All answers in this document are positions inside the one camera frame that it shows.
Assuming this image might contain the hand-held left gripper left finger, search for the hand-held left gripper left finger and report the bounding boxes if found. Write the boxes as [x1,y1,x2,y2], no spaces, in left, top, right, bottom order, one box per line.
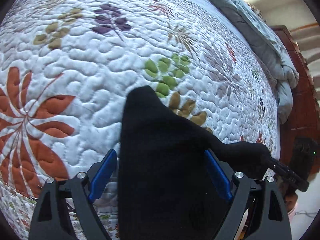
[28,149,118,240]

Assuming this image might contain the floral quilted bedspread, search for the floral quilted bedspread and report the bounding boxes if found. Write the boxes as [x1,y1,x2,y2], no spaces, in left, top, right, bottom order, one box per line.
[0,0,280,240]

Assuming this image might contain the person's right hand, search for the person's right hand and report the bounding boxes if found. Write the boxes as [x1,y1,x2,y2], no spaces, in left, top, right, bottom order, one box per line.
[284,194,298,213]

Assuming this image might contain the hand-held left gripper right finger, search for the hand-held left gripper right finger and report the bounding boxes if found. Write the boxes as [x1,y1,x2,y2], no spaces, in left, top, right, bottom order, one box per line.
[204,149,292,240]

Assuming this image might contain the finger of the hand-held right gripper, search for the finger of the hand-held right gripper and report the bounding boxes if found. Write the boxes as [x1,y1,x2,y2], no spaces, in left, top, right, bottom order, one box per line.
[268,157,310,192]

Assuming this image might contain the wooden headboard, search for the wooden headboard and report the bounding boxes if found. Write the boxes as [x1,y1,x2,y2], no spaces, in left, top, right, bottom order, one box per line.
[271,24,320,180]

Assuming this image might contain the grey-blue comforter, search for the grey-blue comforter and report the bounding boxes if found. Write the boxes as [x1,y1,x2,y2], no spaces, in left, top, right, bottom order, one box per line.
[186,0,300,125]

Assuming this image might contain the black pants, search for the black pants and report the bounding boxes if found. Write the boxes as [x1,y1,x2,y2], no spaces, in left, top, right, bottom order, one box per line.
[117,85,272,240]

